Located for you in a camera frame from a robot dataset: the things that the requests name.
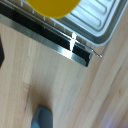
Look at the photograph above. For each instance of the blue cup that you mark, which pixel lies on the blue cup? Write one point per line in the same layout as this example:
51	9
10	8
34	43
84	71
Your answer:
42	118

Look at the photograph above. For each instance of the ridged metal drainer tray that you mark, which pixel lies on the ridged metal drainer tray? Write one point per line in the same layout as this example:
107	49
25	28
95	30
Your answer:
96	18

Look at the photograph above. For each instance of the yellow bowl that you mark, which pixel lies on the yellow bowl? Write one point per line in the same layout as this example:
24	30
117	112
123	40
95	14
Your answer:
53	7

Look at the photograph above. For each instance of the black wrist mount edge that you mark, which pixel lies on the black wrist mount edge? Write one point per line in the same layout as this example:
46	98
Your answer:
1	53

